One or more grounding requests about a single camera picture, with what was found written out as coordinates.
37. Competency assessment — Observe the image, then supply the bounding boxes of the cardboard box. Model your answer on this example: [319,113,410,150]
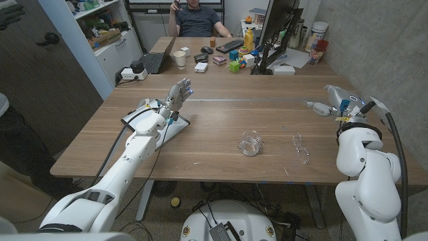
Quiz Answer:
[88,27,122,50]

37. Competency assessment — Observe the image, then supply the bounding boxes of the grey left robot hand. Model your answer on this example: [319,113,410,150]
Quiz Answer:
[158,78,194,118]

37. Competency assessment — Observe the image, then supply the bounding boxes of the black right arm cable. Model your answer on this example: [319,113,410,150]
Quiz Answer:
[369,96,409,238]

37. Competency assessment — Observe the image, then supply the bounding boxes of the red snack bag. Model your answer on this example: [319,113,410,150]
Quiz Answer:
[308,39,329,65]

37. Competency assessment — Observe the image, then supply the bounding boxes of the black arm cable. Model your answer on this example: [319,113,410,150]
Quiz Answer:
[89,107,155,188]
[369,96,409,238]

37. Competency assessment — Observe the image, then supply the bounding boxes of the seated person in dark shirt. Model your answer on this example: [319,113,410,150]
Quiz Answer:
[168,0,233,38]

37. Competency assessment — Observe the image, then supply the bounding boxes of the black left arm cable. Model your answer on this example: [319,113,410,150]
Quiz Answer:
[89,107,155,188]

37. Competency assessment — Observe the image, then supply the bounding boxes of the black computer monitor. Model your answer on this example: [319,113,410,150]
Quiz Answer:
[258,0,304,48]

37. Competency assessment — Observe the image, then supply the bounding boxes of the black keyboard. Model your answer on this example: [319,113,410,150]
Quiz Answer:
[215,39,245,54]

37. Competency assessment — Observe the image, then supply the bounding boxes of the clear plastic glasses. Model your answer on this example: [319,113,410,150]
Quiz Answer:
[292,133,310,165]

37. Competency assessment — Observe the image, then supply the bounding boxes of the white printed canister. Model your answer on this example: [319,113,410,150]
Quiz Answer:
[304,21,329,53]

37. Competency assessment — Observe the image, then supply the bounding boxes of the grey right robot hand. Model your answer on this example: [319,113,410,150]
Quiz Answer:
[304,84,367,118]

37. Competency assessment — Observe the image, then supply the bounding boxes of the black laptop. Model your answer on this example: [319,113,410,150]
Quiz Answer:
[137,35,177,75]

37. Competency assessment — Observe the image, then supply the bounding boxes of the white power strip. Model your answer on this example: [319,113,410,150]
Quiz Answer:
[120,67,148,81]

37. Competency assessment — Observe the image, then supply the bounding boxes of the clear glass cup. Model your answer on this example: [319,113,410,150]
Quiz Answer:
[237,130,265,157]

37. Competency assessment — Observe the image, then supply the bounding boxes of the yellow squeeze bottle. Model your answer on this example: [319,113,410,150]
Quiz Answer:
[243,27,254,52]

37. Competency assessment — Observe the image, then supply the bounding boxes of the white shelf cabinet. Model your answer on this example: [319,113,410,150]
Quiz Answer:
[37,0,144,100]

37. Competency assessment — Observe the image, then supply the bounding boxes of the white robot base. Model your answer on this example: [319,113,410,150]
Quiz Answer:
[180,199,278,241]

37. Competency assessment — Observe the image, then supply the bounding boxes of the white paper cup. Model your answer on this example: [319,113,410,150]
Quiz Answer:
[173,50,187,70]

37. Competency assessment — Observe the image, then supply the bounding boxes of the black power adapter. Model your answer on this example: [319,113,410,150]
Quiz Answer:
[130,60,145,74]

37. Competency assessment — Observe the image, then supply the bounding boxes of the standing person in dark trousers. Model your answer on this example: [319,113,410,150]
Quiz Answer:
[0,92,81,198]

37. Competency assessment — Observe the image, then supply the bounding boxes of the black door handle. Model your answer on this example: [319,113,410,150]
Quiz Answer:
[35,31,60,47]

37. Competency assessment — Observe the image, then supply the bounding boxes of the small tabletop whiteboard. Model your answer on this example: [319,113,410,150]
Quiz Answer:
[120,98,191,151]

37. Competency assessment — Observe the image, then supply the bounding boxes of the white table leg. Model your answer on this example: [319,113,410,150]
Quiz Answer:
[136,179,154,222]

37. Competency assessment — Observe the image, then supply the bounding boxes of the white paper sheet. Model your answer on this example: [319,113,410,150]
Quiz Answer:
[267,48,310,70]

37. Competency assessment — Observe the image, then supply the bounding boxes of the white rectangular device box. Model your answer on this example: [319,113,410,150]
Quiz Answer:
[272,64,296,76]

